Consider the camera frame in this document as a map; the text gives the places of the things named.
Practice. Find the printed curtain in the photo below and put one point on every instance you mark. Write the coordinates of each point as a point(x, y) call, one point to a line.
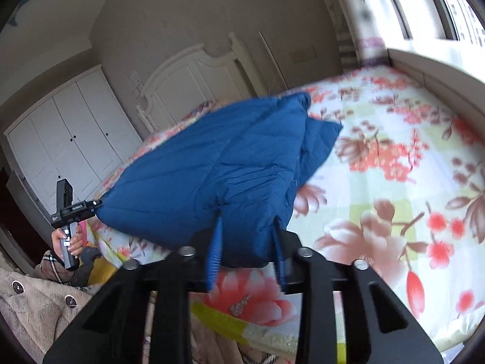
point(352, 7)

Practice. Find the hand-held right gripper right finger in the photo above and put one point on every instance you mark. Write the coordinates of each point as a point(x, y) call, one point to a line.
point(280, 258)

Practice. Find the wall socket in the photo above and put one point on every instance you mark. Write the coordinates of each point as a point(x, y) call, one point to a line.
point(303, 54)

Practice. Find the person's left hand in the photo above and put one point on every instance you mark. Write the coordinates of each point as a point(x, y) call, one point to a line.
point(77, 240)

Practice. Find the white floor lamp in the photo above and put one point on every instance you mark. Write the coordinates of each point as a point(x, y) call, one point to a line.
point(272, 58)

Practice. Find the white bed headboard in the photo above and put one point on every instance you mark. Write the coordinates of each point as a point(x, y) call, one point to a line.
point(182, 83)

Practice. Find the brown framed window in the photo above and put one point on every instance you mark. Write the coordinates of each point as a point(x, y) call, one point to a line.
point(435, 0)

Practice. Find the white wardrobe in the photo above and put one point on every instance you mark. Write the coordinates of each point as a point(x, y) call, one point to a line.
point(75, 129)

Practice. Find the window sill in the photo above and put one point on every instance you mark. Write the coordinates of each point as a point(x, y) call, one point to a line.
point(435, 68)

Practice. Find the blue puffer jacket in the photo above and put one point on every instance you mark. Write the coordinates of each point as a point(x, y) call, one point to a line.
point(212, 159)

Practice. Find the floral quilt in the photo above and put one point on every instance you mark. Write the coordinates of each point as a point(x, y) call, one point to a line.
point(379, 140)

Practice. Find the wall notice paper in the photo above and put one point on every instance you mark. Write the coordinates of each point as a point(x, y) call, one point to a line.
point(134, 83)

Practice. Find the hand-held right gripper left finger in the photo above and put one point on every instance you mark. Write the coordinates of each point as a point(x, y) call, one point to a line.
point(214, 258)

